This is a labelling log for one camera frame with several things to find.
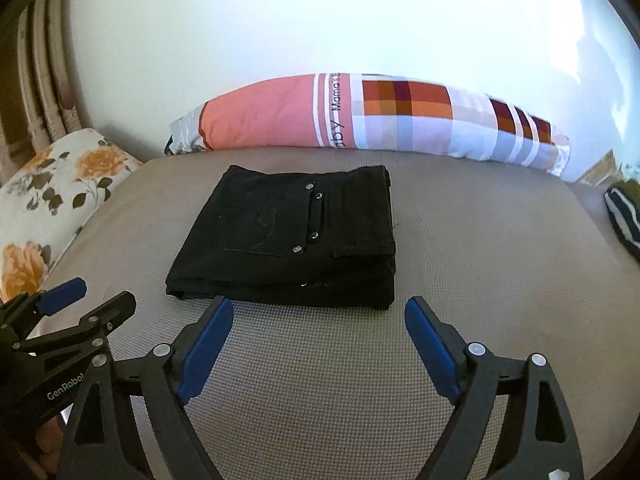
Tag black pants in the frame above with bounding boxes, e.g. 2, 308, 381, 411
166, 165, 396, 310

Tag person's left hand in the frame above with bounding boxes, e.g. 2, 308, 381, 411
30, 414, 66, 479

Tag floral white orange pillow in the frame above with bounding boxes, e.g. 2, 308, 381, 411
0, 128, 142, 302

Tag dark striped cloth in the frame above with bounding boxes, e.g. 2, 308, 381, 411
603, 180, 640, 262

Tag pink plaid long pillow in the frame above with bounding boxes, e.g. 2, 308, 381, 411
165, 73, 570, 177

